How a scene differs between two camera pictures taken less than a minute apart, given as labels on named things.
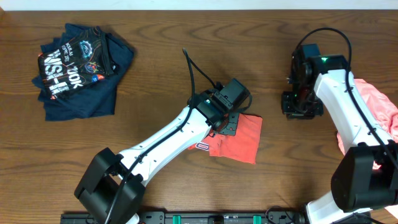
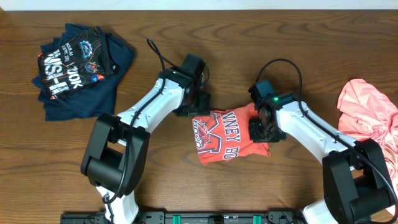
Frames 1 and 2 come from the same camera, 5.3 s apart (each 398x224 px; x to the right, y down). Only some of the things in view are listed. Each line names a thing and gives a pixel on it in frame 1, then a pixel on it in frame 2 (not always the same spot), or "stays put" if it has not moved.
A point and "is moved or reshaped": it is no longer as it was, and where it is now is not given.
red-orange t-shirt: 243,147 is moved or reshaped
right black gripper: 291,112 -> 257,137
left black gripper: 231,129 -> 203,109
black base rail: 214,218 stays put
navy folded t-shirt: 95,99 stays put
